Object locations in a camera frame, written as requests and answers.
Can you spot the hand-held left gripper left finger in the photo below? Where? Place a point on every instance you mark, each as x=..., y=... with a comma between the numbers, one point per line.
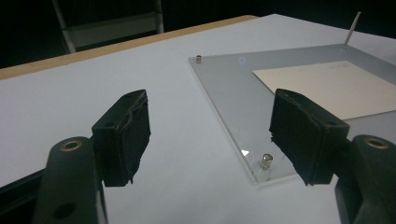
x=124, y=137

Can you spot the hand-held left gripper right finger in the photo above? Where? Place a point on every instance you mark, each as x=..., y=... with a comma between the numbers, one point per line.
x=308, y=137

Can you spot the picture card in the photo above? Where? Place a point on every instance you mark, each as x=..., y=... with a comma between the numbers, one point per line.
x=327, y=87

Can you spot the clear acrylic photo frame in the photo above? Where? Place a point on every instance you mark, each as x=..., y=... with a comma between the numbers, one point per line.
x=230, y=87

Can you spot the white table sheet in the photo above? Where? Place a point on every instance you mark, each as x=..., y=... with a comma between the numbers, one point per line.
x=93, y=77

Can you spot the white metal stand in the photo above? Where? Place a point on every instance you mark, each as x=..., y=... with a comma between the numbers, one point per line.
x=112, y=29

